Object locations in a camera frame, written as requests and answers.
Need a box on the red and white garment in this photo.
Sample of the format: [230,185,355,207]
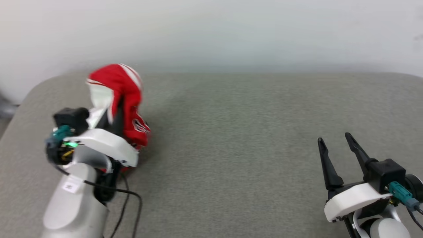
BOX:
[87,63,151,173]

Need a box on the grey fabric sofa seat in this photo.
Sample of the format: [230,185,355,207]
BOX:
[0,71,423,238]

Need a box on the teal cable connector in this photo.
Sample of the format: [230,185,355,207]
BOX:
[388,181,421,211]
[46,125,75,146]

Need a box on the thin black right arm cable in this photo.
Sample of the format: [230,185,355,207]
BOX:
[405,203,423,232]

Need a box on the teal right cable connector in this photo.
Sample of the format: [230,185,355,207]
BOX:
[388,181,421,211]

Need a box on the teal left cable connector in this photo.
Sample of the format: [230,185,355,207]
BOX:
[46,125,75,146]

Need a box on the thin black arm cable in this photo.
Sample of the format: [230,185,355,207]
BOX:
[405,203,423,232]
[55,165,143,238]

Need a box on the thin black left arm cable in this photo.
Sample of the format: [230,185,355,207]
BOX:
[55,165,143,238]

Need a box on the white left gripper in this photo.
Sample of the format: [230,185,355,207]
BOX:
[62,99,139,168]

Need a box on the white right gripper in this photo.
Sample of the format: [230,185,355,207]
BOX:
[318,132,394,223]

